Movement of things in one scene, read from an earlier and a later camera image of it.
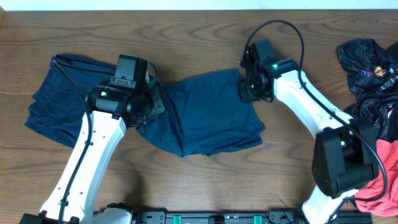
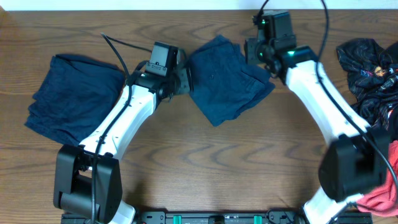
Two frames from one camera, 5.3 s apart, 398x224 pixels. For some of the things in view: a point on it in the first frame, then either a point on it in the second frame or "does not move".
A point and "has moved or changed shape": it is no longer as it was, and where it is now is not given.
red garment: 380,197 does not move
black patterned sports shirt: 372,73 does not move
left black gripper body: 158,101 → 183,80
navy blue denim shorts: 203,113 has moved or changed shape
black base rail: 274,216 does not move
